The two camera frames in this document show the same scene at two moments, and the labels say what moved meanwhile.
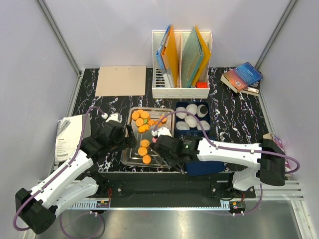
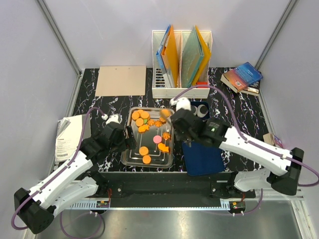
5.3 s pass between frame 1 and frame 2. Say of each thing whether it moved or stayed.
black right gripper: moved
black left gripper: stayed
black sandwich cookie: stayed
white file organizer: stayed
